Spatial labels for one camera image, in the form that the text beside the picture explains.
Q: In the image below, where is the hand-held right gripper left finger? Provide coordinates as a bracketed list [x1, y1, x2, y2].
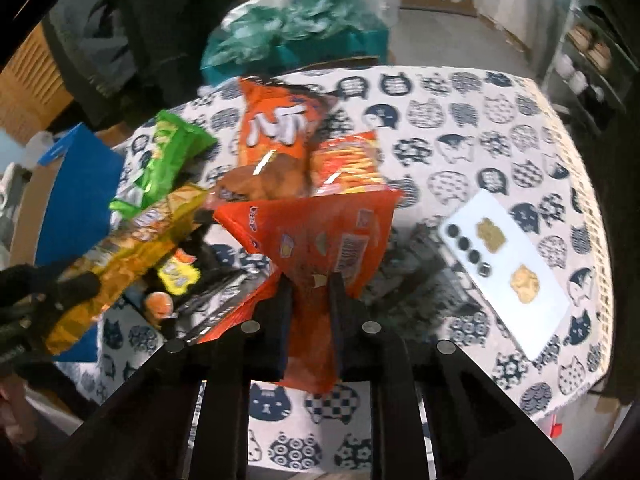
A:
[42, 272, 297, 480]

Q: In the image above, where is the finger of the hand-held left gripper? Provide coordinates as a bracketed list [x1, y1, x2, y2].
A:
[0, 265, 103, 322]

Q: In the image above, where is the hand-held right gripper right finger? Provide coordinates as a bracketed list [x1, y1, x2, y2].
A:
[327, 272, 575, 480]

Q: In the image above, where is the yellow snack bag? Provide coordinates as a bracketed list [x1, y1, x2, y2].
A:
[44, 184, 211, 357]

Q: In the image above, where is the orange-red snack bag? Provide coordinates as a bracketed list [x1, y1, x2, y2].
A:
[197, 189, 405, 395]

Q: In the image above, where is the blue cardboard box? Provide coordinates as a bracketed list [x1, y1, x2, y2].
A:
[10, 122, 127, 363]

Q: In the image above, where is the red cracker packet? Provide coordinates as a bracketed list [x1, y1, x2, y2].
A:
[309, 131, 388, 197]

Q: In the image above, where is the orange squid print snack bag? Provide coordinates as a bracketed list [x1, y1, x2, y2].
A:
[212, 76, 341, 203]

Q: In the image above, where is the small orange round item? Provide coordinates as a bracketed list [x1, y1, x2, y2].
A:
[144, 292, 176, 322]

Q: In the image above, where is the small yellow packet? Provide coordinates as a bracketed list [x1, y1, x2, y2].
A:
[156, 254, 202, 297]

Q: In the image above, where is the green snack bag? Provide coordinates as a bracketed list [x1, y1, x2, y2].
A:
[109, 110, 218, 218]

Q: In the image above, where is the tan cookie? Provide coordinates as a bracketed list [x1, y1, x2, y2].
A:
[475, 217, 509, 254]

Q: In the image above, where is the yellow cookie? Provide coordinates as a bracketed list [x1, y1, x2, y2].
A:
[509, 264, 542, 305]

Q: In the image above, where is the white board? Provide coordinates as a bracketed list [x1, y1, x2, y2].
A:
[438, 189, 572, 358]

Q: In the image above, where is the wooden louvered door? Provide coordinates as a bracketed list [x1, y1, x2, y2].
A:
[0, 25, 63, 133]

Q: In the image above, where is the cat print tablecloth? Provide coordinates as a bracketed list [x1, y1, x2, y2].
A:
[55, 62, 618, 480]

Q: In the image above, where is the dark jacket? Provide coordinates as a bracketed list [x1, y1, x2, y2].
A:
[42, 0, 251, 128]

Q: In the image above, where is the teal plastic bag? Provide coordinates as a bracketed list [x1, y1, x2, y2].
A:
[200, 0, 391, 86]

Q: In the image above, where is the shelf rack with bowls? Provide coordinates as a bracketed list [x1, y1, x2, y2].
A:
[542, 2, 640, 133]

